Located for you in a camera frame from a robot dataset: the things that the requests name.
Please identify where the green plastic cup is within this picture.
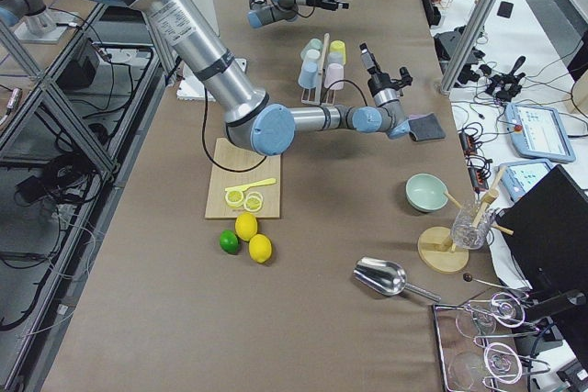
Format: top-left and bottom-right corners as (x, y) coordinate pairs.
(300, 38), (322, 61)

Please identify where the pink plastic cup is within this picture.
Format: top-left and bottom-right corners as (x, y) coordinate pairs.
(323, 62), (345, 92)

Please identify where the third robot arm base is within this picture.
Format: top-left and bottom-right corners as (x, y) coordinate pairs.
(1, 0), (65, 44)

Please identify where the yellow plastic cup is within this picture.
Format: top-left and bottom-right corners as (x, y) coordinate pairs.
(328, 40), (346, 62)

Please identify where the white grey plastic cup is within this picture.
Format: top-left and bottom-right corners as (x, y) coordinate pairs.
(327, 51), (345, 66)

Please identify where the light blue plastic cup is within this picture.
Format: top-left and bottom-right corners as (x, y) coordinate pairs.
(298, 61), (318, 89)

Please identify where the wooden cup holder rack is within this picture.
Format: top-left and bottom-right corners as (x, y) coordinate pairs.
(300, 33), (331, 105)

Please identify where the grey folded cloth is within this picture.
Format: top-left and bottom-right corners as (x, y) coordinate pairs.
(408, 113), (446, 142)

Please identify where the wooden cutting board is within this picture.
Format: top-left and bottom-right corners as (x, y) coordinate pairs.
(205, 138), (281, 219)

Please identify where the mint green bowl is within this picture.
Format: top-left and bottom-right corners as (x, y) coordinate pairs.
(405, 174), (448, 213)

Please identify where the yellow plastic knife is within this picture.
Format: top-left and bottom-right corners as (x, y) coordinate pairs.
(224, 177), (277, 192)

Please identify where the lemon slice right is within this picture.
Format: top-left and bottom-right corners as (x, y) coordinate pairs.
(243, 192), (264, 213)

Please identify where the lemon slice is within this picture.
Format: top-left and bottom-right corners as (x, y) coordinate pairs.
(224, 190), (245, 208)
(243, 192), (264, 213)

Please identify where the lemon slice left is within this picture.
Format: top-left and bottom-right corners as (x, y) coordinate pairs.
(224, 190), (245, 208)

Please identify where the blue teach pendant upper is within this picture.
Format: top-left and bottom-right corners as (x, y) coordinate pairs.
(504, 103), (576, 163)

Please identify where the blue teach pendant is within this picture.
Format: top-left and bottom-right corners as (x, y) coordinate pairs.
(500, 159), (554, 202)
(504, 103), (576, 163)

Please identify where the yellow lemon upper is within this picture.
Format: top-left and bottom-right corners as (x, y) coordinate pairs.
(234, 212), (258, 241)

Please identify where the yellow lemon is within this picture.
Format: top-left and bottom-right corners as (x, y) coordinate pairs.
(248, 234), (273, 263)
(234, 212), (258, 241)

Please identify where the blue teach pendant lower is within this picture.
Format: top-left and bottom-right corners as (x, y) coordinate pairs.
(500, 159), (554, 202)

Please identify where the yellow lemon lower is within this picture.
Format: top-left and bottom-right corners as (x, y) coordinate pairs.
(248, 234), (273, 263)

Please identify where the clear glass mug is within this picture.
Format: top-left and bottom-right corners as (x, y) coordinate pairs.
(450, 202), (495, 250)

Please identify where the wooden mug tree stand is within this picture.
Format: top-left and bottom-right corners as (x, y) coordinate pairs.
(417, 168), (514, 274)

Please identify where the green lime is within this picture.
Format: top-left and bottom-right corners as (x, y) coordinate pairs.
(219, 230), (241, 254)

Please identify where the metal ice scoop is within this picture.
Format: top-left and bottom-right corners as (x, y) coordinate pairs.
(353, 256), (441, 303)

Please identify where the black monitor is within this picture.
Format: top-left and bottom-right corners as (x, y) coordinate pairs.
(498, 163), (588, 301)

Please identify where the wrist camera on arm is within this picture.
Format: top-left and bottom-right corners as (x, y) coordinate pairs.
(359, 42), (381, 74)

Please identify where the aluminium frame post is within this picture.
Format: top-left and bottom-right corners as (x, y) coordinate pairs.
(439, 0), (496, 95)

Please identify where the wire glass rack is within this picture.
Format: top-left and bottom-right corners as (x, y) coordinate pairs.
(432, 292), (550, 391)

